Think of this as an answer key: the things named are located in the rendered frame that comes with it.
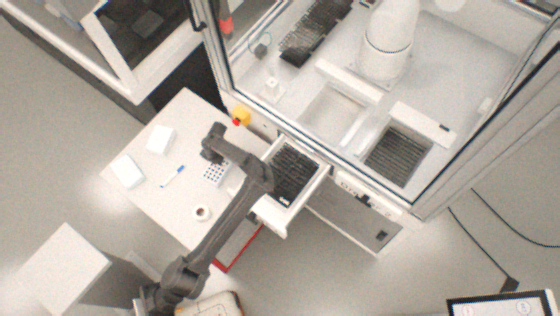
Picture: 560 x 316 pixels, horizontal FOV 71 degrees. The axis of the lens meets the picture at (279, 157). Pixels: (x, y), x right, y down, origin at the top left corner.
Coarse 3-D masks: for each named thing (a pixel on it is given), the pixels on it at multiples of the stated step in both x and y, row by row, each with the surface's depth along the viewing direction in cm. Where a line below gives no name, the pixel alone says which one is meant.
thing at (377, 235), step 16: (256, 128) 187; (320, 192) 201; (336, 192) 186; (320, 208) 225; (336, 208) 206; (352, 208) 189; (368, 208) 175; (336, 224) 230; (352, 224) 210; (368, 224) 193; (384, 224) 178; (400, 224) 164; (352, 240) 232; (368, 240) 214; (384, 240) 196; (400, 240) 179; (384, 256) 215
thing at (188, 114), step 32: (192, 96) 195; (192, 128) 187; (160, 160) 182; (192, 160) 181; (128, 192) 176; (160, 192) 175; (192, 192) 175; (224, 192) 174; (160, 224) 170; (192, 224) 169; (224, 256) 202
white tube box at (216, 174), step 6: (210, 162) 176; (222, 162) 176; (228, 162) 176; (210, 168) 176; (216, 168) 175; (222, 168) 175; (228, 168) 176; (204, 174) 174; (210, 174) 175; (216, 174) 174; (222, 174) 173; (204, 180) 175; (210, 180) 173; (216, 180) 173; (222, 180) 176; (216, 186) 174
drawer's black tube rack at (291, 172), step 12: (288, 144) 167; (276, 156) 165; (288, 156) 168; (300, 156) 164; (276, 168) 163; (288, 168) 163; (300, 168) 163; (312, 168) 162; (276, 180) 162; (288, 180) 160; (300, 180) 163; (276, 192) 158; (288, 192) 160; (300, 192) 162
